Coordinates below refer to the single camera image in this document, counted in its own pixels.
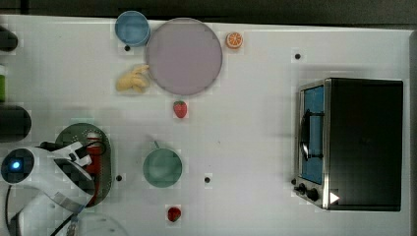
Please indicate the red ketchup bottle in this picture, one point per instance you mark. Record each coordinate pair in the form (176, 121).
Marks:
(94, 150)

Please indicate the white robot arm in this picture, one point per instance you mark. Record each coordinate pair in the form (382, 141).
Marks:
(65, 188)

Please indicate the green oval strainer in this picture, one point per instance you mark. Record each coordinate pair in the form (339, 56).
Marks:
(78, 133)

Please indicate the lilac round plate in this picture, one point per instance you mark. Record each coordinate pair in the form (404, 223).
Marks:
(184, 56)

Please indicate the green mug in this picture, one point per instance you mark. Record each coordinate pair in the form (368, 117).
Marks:
(162, 167)

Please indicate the orange slice toy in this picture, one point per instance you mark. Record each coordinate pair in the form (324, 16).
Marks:
(234, 40)

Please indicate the yellow banana bunch toy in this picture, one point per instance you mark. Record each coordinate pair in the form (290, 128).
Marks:
(134, 79)

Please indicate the dark red strawberry toy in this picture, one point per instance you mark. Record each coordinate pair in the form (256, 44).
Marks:
(173, 214)

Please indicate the blue cup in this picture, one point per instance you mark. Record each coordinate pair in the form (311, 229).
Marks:
(132, 28)

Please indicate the black toaster oven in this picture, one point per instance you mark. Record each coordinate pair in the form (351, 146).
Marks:
(349, 144)

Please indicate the lower black cylinder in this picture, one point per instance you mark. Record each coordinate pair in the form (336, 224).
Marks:
(15, 123)

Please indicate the black cylinder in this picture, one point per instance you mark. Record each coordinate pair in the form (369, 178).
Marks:
(15, 123)
(8, 40)

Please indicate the green bottle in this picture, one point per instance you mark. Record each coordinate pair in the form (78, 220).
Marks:
(2, 84)

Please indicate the upper black cylinder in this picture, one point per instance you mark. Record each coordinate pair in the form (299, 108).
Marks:
(8, 40)

